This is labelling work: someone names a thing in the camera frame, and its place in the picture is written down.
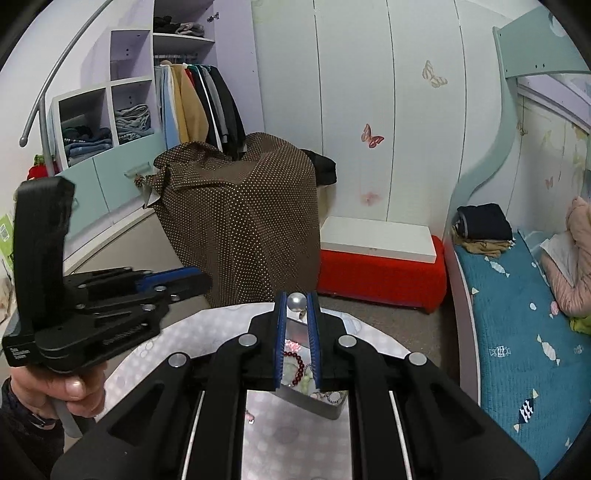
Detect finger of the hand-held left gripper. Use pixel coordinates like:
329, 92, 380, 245
65, 267, 204, 296
76, 276, 211, 321

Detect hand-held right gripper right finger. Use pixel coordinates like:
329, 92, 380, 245
307, 291, 541, 480

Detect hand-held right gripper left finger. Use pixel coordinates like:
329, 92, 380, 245
51, 291, 287, 480

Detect dark red bead bracelet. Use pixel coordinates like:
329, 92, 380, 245
283, 352, 308, 387

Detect grey metal box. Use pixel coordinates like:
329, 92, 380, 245
276, 310, 350, 421

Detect person's left forearm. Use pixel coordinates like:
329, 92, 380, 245
0, 378, 65, 480

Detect person's left hand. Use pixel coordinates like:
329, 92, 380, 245
9, 364, 109, 418

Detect green white carton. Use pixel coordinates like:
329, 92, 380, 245
0, 212, 17, 278

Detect round table with checked cloth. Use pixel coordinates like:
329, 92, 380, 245
104, 302, 411, 480

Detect green plant in red pot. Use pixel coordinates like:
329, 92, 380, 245
27, 154, 60, 182

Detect brown polka-dot cloth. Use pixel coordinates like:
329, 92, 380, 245
150, 132, 321, 308

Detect red upholstered bench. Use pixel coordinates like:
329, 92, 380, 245
318, 235, 448, 315

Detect folded blue jeans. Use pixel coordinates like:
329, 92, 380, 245
62, 126, 113, 162

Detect row of hanging clothes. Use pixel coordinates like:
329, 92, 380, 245
154, 62, 248, 160

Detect black garment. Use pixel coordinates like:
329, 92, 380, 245
309, 151, 337, 186

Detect tan folded garment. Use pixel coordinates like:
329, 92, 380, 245
452, 226, 516, 258

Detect teal candy print bedspread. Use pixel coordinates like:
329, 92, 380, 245
455, 228, 591, 480

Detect lilac wardrobe shelf unit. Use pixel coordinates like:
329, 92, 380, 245
46, 0, 265, 259

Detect dark navy folded garment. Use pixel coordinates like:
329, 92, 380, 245
456, 203, 513, 241

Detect red butterfly sticker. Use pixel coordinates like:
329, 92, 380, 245
361, 123, 385, 150

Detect white wardrobe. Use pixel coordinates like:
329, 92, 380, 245
252, 0, 513, 241

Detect dark and grey folded clothes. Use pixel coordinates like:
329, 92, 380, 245
153, 16, 206, 37

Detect white pillow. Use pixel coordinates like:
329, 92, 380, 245
539, 231, 578, 273

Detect pink padded jacket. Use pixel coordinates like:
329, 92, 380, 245
540, 196, 591, 319

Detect cream butterfly sticker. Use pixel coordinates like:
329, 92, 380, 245
421, 60, 448, 89

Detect grey curved metal rail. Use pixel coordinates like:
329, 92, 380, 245
19, 0, 153, 148

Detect mint green bunk bed frame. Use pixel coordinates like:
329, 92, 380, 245
443, 11, 591, 416

